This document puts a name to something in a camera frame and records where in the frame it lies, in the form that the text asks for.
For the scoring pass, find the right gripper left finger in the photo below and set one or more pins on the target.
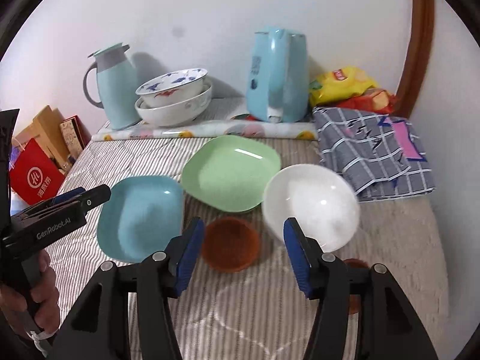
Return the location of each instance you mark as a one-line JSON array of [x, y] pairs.
[[96, 327]]

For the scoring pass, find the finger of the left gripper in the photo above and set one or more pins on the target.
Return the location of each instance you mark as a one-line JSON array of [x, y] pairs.
[[62, 198]]

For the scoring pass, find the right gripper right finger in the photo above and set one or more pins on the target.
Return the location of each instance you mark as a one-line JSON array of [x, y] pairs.
[[388, 327]]

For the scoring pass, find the brown small bowl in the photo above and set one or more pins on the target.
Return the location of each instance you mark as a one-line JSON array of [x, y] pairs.
[[230, 245], [354, 298]]

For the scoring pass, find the blue square plate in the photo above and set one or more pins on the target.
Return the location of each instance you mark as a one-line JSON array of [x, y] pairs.
[[143, 214]]

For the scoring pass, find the white ceramic bowl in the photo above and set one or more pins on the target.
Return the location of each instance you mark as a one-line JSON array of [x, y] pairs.
[[323, 203]]

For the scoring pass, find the green square plate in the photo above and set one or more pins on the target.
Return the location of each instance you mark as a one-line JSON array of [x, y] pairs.
[[230, 173]]

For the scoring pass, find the person's left hand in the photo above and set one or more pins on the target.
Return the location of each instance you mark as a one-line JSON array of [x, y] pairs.
[[44, 294]]

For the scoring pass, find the red paper bag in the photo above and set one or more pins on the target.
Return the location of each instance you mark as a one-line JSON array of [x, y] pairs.
[[34, 177]]

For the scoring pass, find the patterned small box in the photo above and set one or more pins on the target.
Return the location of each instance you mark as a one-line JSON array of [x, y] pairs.
[[75, 136]]

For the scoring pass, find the brown cardboard box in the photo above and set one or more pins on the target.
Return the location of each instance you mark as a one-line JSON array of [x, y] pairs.
[[45, 130]]

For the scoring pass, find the light blue thermos jug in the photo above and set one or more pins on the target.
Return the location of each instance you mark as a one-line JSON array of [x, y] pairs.
[[117, 82]]

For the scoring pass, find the white grey-patterned large bowl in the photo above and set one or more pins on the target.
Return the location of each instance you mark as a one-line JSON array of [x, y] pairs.
[[176, 114]]

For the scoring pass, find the blue patterned porcelain bowl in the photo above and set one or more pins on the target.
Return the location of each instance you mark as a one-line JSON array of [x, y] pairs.
[[172, 87]]

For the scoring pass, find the grey checkered folded cloth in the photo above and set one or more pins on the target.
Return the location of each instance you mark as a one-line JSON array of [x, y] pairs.
[[380, 156]]

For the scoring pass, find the red snack bag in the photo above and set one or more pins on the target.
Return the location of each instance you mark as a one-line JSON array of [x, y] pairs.
[[376, 100]]

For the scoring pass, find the light blue electric kettle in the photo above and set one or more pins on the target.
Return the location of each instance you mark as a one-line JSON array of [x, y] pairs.
[[277, 85]]

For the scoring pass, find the yellow chips bag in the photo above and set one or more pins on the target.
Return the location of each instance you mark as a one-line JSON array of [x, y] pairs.
[[338, 85]]

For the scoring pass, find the brown wooden door frame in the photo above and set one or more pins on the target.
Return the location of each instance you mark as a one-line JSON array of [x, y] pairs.
[[417, 57]]

